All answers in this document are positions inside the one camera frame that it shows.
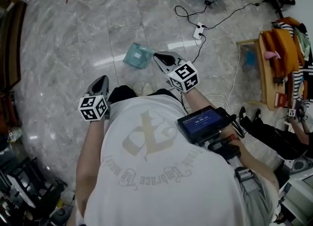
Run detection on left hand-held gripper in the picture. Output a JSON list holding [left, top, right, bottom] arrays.
[[78, 75, 112, 122]]

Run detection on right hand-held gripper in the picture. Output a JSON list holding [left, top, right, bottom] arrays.
[[153, 51, 199, 93]]

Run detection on person's left forearm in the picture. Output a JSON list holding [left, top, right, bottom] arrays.
[[75, 119, 110, 217]]

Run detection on person's right forearm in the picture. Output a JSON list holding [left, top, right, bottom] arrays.
[[182, 89, 279, 196]]

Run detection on person's black shorts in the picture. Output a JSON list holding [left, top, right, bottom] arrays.
[[107, 85, 176, 104]]

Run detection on person's beige shoe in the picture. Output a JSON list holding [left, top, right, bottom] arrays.
[[141, 83, 154, 96]]

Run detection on white power strip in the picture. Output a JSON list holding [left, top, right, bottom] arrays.
[[192, 22, 205, 40]]

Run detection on blue plastic item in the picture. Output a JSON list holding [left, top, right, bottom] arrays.
[[244, 51, 257, 70]]

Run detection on wooden step platform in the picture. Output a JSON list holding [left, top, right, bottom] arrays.
[[0, 0, 28, 92]]

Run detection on light wooden table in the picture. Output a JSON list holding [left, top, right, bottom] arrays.
[[236, 30, 294, 112]]

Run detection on person's white t-shirt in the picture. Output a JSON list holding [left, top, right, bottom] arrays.
[[84, 95, 279, 226]]

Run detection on orange cloth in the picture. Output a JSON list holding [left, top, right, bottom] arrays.
[[263, 17, 306, 79]]

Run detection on maroon book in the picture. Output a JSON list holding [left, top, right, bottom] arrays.
[[274, 92, 289, 108]]

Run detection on black folding chair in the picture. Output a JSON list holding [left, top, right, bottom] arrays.
[[270, 0, 296, 19]]

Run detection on black shelf rack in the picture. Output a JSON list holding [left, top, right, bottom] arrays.
[[0, 156, 68, 226]]

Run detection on green cloth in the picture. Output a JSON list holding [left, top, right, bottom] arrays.
[[293, 26, 313, 57]]

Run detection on black cable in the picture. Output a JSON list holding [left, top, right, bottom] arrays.
[[202, 1, 260, 29], [175, 0, 216, 29], [191, 33, 208, 64]]

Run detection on white cable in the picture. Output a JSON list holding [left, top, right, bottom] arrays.
[[205, 35, 242, 113]]

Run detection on grey strap with buckle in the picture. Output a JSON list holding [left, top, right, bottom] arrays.
[[233, 166, 272, 226]]

